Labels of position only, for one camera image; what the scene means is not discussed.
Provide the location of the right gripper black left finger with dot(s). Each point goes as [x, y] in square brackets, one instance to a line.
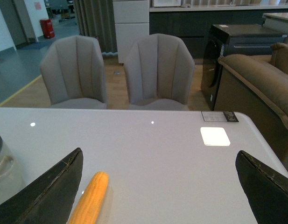
[48, 199]

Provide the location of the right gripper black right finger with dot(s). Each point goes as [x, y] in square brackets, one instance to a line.
[265, 188]

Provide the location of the yellow corn cob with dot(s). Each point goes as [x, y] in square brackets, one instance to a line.
[89, 204]

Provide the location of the white electric cooking pot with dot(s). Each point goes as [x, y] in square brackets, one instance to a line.
[11, 180]

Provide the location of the label sticker on table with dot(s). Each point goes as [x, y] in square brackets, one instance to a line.
[224, 116]

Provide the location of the brown sofa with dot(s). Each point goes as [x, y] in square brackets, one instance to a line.
[257, 86]

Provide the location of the left beige upholstered chair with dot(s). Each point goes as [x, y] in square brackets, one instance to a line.
[74, 73]

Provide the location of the beige upholstered chair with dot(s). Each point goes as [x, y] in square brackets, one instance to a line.
[74, 73]
[159, 71]

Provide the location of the black washing machine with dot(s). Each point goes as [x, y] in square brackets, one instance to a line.
[228, 39]

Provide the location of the right beige upholstered chair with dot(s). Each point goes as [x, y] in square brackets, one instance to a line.
[159, 71]

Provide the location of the red fire extinguisher box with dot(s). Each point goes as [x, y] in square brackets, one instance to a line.
[47, 28]

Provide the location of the grey pleated curtain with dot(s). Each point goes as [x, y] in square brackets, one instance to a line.
[95, 18]

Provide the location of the dark kitchen counter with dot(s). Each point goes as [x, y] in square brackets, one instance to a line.
[193, 25]

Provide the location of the white drawer cabinet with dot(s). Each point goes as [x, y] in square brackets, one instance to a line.
[131, 22]

